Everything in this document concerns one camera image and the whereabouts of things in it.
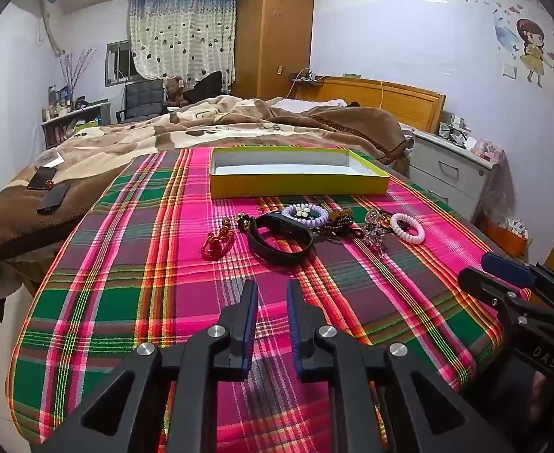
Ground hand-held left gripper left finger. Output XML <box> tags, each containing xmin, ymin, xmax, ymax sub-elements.
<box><xmin>36</xmin><ymin>279</ymin><xmax>259</xmax><ymax>453</ymax></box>

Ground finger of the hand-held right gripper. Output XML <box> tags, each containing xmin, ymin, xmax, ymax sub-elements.
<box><xmin>482</xmin><ymin>252</ymin><xmax>554</xmax><ymax>304</ymax></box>
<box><xmin>457</xmin><ymin>267</ymin><xmax>533</xmax><ymax>322</ymax></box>

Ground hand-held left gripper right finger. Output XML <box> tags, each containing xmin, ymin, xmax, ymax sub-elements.
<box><xmin>286</xmin><ymin>279</ymin><xmax>518</xmax><ymax>453</ymax></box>

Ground black smart wristband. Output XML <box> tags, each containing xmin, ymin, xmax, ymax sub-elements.
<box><xmin>248</xmin><ymin>211</ymin><xmax>316</xmax><ymax>265</ymax></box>

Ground pink spiral hair tie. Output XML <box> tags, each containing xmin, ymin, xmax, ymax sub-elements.
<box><xmin>390</xmin><ymin>212</ymin><xmax>427</xmax><ymax>245</ymax></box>

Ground purple spiral hair tie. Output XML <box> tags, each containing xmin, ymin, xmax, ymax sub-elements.
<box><xmin>282</xmin><ymin>203</ymin><xmax>330</xmax><ymax>228</ymax></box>

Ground pink crystal hair clip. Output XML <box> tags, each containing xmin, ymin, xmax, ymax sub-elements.
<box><xmin>362</xmin><ymin>224</ymin><xmax>387</xmax><ymax>252</ymax></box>

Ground round pendant keychain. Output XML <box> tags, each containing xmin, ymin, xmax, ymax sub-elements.
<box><xmin>364</xmin><ymin>208</ymin><xmax>392</xmax><ymax>228</ymax></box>

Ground yellow-green cardboard box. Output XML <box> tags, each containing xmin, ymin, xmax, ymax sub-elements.
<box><xmin>209</xmin><ymin>146</ymin><xmax>391</xmax><ymax>200</ymax></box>

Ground orange storage box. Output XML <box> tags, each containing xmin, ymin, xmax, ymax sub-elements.
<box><xmin>482</xmin><ymin>218</ymin><xmax>528</xmax><ymax>259</ymax></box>

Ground grey nightstand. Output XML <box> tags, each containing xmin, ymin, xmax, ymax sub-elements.
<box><xmin>406</xmin><ymin>129</ymin><xmax>497</xmax><ymax>220</ymax></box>

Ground pink green plaid cloth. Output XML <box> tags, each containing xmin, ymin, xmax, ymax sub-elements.
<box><xmin>6</xmin><ymin>146</ymin><xmax>504</xmax><ymax>453</ymax></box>

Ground pink patterned box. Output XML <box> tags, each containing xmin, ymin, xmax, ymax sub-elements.
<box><xmin>470</xmin><ymin>138</ymin><xmax>507</xmax><ymax>164</ymax></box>

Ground small items on nightstand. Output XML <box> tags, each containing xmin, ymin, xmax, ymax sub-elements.
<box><xmin>439</xmin><ymin>116</ymin><xmax>476</xmax><ymax>150</ymax></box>

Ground wooden headboard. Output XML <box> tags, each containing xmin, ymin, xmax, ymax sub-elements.
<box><xmin>300</xmin><ymin>75</ymin><xmax>448</xmax><ymax>134</ymax></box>

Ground brown beige plush blanket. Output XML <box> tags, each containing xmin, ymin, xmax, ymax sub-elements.
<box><xmin>0</xmin><ymin>95</ymin><xmax>412</xmax><ymax>322</ymax></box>

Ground white pillow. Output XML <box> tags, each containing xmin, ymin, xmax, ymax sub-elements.
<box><xmin>272</xmin><ymin>97</ymin><xmax>349</xmax><ymax>109</ymax></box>

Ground black smartphone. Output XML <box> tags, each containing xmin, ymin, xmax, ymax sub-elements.
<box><xmin>36</xmin><ymin>184</ymin><xmax>71</xmax><ymax>214</ymax></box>

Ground black bag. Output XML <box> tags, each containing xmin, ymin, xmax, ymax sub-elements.
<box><xmin>183</xmin><ymin>71</ymin><xmax>224</xmax><ymax>104</ymax></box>

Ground brown teddy bear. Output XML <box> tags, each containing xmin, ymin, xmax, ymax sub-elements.
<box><xmin>164</xmin><ymin>75</ymin><xmax>188</xmax><ymax>107</ymax></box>

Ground black office chair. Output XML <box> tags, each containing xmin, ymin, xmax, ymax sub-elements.
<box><xmin>116</xmin><ymin>78</ymin><xmax>167</xmax><ymax>124</ymax></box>

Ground power strip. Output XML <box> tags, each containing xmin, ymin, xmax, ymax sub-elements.
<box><xmin>289</xmin><ymin>69</ymin><xmax>323</xmax><ymax>84</ymax></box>

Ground black phone with red dot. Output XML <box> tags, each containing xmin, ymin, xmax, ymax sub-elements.
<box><xmin>26</xmin><ymin>166</ymin><xmax>57</xmax><ymax>192</ymax></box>

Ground white paper card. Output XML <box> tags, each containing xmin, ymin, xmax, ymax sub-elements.
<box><xmin>36</xmin><ymin>151</ymin><xmax>66</xmax><ymax>169</ymax></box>

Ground cluttered white desk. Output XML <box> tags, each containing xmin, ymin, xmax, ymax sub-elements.
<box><xmin>41</xmin><ymin>98</ymin><xmax>113</xmax><ymax>150</ymax></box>

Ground wooden wardrobe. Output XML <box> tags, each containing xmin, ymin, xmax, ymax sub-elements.
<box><xmin>234</xmin><ymin>0</ymin><xmax>316</xmax><ymax>100</ymax></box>

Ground window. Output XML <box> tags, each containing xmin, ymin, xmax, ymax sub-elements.
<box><xmin>105</xmin><ymin>40</ymin><xmax>139</xmax><ymax>87</ymax></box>

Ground heart patterned curtain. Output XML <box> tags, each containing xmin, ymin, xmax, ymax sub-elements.
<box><xmin>128</xmin><ymin>0</ymin><xmax>237</xmax><ymax>87</ymax></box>

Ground purple decorative branches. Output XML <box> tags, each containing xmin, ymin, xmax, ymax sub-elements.
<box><xmin>60</xmin><ymin>47</ymin><xmax>97</xmax><ymax>100</ymax></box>

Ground red beaded bracelet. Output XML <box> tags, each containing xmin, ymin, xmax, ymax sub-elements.
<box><xmin>200</xmin><ymin>219</ymin><xmax>235</xmax><ymax>262</ymax></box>

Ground brown beaded bracelet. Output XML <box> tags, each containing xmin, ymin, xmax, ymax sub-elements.
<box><xmin>314</xmin><ymin>210</ymin><xmax>363</xmax><ymax>240</ymax></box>

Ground cartoon children wall sticker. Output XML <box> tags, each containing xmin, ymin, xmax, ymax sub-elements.
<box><xmin>493</xmin><ymin>18</ymin><xmax>554</xmax><ymax>103</ymax></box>

